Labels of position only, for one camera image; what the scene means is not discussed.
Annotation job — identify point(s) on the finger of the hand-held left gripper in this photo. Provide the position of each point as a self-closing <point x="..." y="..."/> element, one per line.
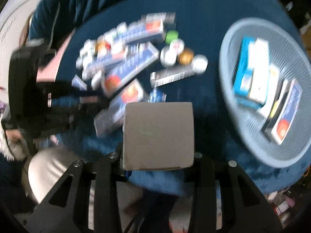
<point x="80" y="106"/>
<point x="65" y="87"/>

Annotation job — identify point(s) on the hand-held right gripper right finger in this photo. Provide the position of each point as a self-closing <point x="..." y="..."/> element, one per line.
<point x="201" y="167"/>

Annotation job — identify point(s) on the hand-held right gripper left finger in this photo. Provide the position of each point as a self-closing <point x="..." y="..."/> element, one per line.
<point x="114" y="167"/>

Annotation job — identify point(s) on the pile of bottle caps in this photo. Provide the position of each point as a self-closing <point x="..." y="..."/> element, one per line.
<point x="92" y="51"/>

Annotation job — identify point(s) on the grey cardboard box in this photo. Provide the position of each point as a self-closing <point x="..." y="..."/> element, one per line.
<point x="158" y="136"/>

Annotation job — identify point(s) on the light blue plastic basket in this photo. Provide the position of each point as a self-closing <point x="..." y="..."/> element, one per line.
<point x="245" y="131"/>

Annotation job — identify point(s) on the white plastic bottle cap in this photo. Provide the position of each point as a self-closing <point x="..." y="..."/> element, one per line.
<point x="168" y="56"/>
<point x="200" y="63"/>

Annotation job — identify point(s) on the gold plastic bottle cap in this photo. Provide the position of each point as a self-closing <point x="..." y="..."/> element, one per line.
<point x="185" y="56"/>

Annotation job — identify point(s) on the white cap with red marks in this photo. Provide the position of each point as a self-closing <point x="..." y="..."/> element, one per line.
<point x="177" y="46"/>

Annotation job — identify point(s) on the green plastic bottle cap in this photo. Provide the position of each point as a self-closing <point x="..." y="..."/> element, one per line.
<point x="172" y="36"/>

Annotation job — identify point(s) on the grey black long box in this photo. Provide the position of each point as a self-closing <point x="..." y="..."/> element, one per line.
<point x="160" y="18"/>

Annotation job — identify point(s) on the person's left forearm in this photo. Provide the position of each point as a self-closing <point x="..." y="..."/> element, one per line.
<point x="4" y="140"/>

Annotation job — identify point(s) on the person's left hand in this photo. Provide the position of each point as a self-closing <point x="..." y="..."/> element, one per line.
<point x="17" y="142"/>

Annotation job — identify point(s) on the person's grey trouser leg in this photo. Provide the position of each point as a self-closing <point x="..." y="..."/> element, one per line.
<point x="48" y="172"/>

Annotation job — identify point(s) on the blue velvet bed cover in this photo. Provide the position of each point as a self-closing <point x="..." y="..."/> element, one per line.
<point x="209" y="102"/>

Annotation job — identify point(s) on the white plastic panel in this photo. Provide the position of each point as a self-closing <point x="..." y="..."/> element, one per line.
<point x="14" y="17"/>

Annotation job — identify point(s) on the black slim box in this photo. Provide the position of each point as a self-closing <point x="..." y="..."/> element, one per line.
<point x="273" y="120"/>

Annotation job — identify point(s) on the red white small container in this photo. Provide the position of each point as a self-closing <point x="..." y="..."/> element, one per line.
<point x="282" y="207"/>

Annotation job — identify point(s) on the white yellow cardboard box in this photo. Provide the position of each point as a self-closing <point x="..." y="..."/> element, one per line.
<point x="272" y="94"/>

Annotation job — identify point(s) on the bright blue cardboard box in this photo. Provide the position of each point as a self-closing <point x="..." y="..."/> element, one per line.
<point x="243" y="72"/>

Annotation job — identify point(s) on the black white patterned cloth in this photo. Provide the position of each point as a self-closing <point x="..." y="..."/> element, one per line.
<point x="296" y="9"/>

